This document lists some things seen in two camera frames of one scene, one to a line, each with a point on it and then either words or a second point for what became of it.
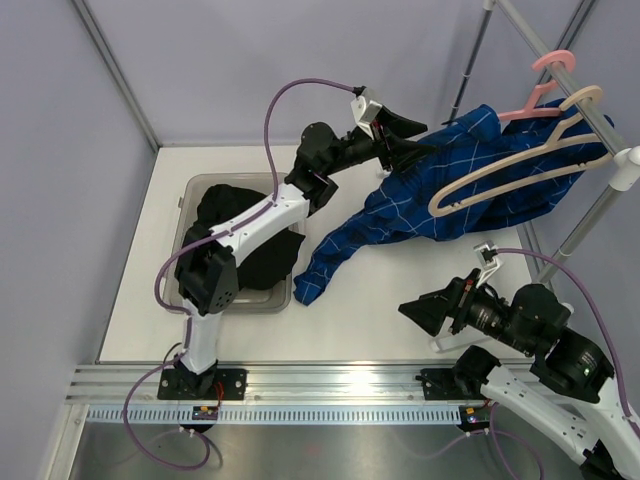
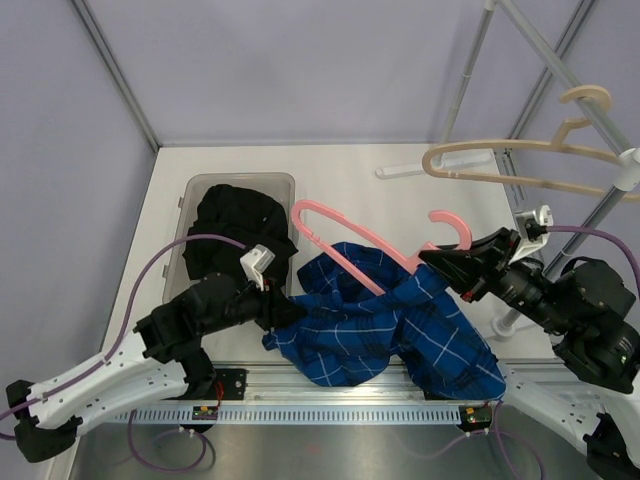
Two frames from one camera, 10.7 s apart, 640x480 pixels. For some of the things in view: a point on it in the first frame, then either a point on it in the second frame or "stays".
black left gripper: (389, 149) -> (276, 311)
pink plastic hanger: (542, 63) -> (405, 253)
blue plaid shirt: (476, 172) -> (352, 335)
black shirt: (265, 265) stays
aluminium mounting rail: (277, 384) stays
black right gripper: (429, 309) -> (463, 269)
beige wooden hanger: (562, 141) -> (554, 146)
